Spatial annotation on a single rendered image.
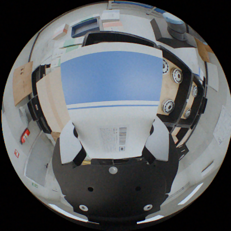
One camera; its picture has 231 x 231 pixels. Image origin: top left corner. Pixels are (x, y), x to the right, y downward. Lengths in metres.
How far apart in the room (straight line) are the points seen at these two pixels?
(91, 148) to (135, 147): 0.08
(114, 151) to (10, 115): 2.58
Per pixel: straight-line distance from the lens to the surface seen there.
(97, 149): 0.15
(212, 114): 3.49
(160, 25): 0.72
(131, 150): 0.15
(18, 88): 2.54
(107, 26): 0.58
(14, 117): 2.60
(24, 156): 2.81
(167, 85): 0.51
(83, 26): 0.76
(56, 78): 0.43
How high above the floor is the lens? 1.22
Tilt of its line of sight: 58 degrees down
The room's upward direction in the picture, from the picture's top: 175 degrees clockwise
